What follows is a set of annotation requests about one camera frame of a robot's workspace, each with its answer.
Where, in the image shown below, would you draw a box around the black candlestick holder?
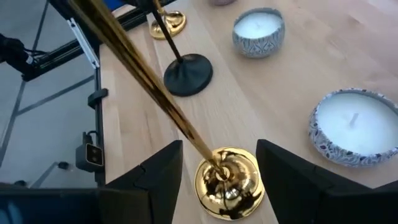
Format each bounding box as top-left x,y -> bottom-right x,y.
151,0 -> 214,97

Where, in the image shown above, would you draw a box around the black aluminium table frame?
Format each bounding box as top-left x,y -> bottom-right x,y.
21,0 -> 175,188

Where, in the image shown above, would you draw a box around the black frame clip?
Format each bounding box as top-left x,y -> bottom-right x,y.
87,88 -> 109,110

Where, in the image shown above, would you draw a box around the wooden riser shelf black legs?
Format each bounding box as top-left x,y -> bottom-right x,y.
146,0 -> 398,224

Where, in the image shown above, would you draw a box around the gold candlestick holder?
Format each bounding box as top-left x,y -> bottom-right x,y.
149,0 -> 187,40
67,0 -> 266,222

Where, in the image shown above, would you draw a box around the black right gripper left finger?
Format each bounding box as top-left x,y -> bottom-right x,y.
105,139 -> 184,224

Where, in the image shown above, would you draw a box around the silver aluminium bracket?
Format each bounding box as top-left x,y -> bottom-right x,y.
67,17 -> 100,70

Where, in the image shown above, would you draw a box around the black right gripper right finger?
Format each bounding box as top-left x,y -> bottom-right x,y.
255,139 -> 374,224

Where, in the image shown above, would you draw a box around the small black camera box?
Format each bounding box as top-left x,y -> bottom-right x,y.
75,132 -> 105,174

